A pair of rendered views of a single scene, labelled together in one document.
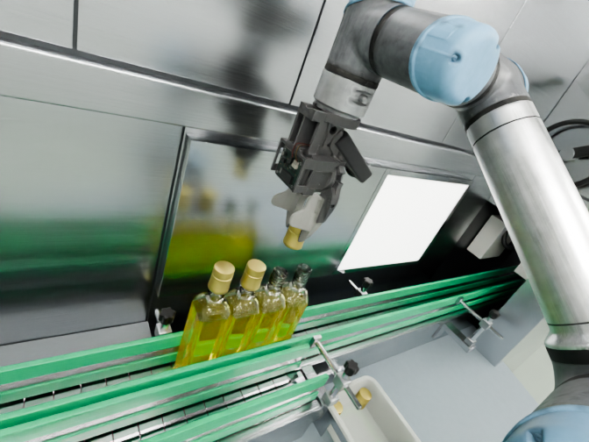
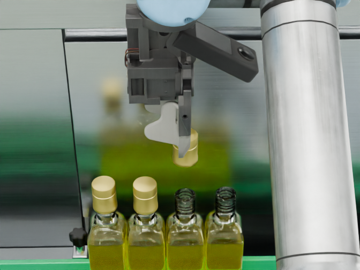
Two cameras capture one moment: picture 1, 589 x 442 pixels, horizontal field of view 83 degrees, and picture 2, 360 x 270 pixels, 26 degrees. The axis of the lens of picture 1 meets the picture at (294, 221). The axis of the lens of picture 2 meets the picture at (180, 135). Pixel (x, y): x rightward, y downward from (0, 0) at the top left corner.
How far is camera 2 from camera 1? 0.68 m
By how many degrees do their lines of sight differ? 36
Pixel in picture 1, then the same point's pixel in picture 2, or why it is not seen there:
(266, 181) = not seen: hidden behind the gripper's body
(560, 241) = (276, 171)
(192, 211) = (90, 117)
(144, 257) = (61, 167)
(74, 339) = (9, 254)
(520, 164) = (268, 81)
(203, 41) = not seen: outside the picture
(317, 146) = (148, 51)
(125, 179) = (20, 84)
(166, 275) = (84, 190)
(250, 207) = not seen: hidden behind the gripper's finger
